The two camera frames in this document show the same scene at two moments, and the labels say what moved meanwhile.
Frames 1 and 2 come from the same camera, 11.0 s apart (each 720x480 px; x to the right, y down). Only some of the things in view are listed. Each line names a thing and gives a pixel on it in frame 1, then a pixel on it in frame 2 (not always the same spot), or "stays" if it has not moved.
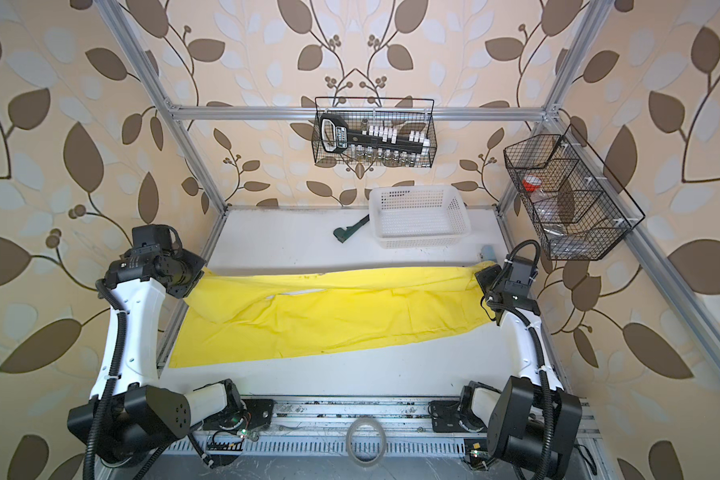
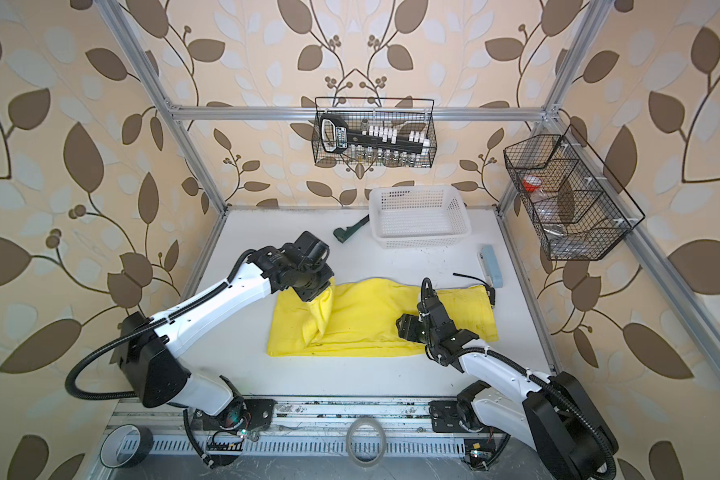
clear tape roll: x=349 y=437 stays
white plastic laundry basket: x=418 y=216 stays
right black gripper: x=485 y=275 -> x=408 y=325
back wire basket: x=374 y=131 stays
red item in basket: x=531 y=182 stays
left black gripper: x=195 y=263 -> x=328 y=274
